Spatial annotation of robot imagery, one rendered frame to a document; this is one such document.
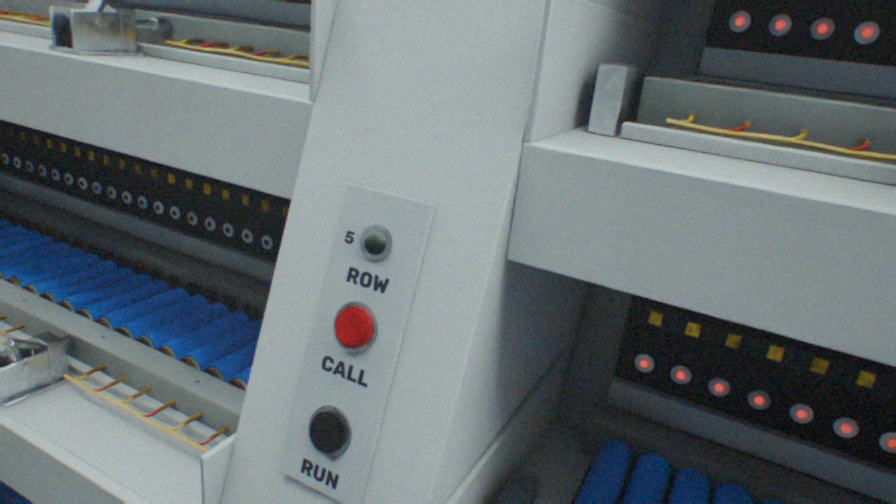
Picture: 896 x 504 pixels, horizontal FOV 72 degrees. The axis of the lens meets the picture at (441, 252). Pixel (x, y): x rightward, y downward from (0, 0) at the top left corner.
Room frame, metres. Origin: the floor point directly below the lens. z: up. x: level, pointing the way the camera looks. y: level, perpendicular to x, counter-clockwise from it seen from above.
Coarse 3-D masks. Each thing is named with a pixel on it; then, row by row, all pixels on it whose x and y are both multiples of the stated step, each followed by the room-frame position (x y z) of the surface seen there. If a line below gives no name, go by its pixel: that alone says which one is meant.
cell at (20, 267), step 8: (72, 248) 0.51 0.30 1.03; (48, 256) 0.49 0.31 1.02; (56, 256) 0.49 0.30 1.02; (64, 256) 0.50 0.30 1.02; (72, 256) 0.50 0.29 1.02; (80, 256) 0.51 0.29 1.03; (16, 264) 0.47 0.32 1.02; (24, 264) 0.47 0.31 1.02; (32, 264) 0.47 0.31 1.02; (40, 264) 0.48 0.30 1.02; (48, 264) 0.48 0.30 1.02; (0, 272) 0.46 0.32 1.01; (8, 272) 0.46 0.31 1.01; (16, 272) 0.46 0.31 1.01
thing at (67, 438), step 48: (48, 192) 0.59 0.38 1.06; (192, 240) 0.51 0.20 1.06; (0, 336) 0.40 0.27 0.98; (0, 432) 0.33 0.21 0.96; (48, 432) 0.32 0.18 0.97; (96, 432) 0.32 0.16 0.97; (144, 432) 0.33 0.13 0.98; (48, 480) 0.31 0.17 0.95; (96, 480) 0.29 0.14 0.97; (144, 480) 0.30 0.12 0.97; (192, 480) 0.30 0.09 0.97
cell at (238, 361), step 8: (248, 344) 0.40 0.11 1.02; (256, 344) 0.39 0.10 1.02; (240, 352) 0.38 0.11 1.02; (248, 352) 0.38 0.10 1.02; (224, 360) 0.37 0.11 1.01; (232, 360) 0.37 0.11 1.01; (240, 360) 0.38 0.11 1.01; (248, 360) 0.38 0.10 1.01; (216, 368) 0.36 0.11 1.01; (224, 368) 0.36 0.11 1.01; (232, 368) 0.37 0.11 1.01; (240, 368) 0.37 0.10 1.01; (224, 376) 0.36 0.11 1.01; (232, 376) 0.37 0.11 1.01
